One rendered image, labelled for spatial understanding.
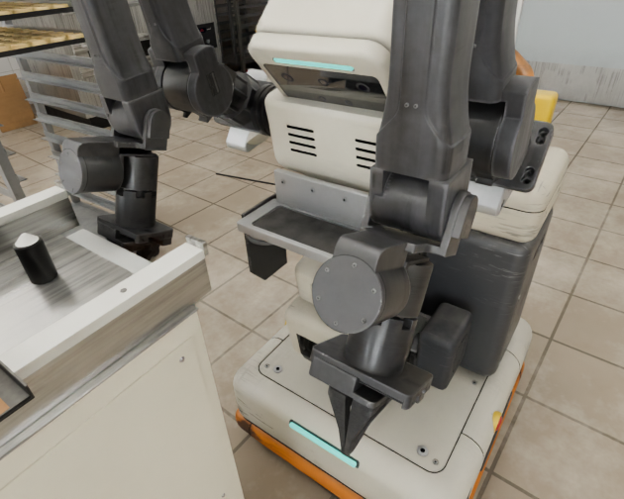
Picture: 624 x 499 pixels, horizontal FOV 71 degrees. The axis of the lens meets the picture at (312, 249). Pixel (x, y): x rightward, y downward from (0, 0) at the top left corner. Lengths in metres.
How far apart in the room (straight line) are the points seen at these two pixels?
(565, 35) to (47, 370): 4.39
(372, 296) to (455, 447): 0.80
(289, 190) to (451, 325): 0.45
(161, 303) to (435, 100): 0.34
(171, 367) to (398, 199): 0.32
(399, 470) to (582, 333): 1.05
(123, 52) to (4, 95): 4.04
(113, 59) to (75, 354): 0.36
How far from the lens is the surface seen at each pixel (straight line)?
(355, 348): 0.40
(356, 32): 0.55
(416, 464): 1.04
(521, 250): 0.94
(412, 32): 0.33
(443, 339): 0.93
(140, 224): 0.69
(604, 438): 1.59
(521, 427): 1.51
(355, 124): 0.63
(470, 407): 1.15
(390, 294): 0.32
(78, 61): 1.97
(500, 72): 0.44
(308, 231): 0.68
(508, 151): 0.45
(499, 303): 1.01
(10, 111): 4.67
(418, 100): 0.33
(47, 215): 0.74
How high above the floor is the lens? 1.17
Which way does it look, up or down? 34 degrees down
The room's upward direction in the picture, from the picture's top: 3 degrees counter-clockwise
